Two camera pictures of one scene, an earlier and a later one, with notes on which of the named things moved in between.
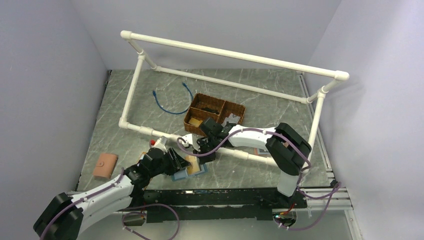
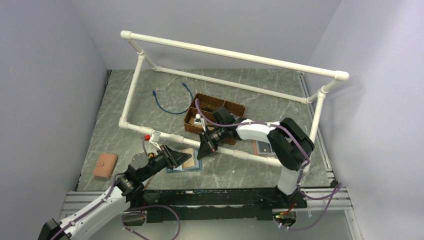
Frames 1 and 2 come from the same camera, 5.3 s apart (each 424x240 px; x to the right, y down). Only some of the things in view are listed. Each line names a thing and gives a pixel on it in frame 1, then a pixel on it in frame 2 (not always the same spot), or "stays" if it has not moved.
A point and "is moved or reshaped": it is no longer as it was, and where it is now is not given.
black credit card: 211,110 stays
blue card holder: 181,175 is moved or reshaped
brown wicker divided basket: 203,107 stays
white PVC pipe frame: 142,57 stays
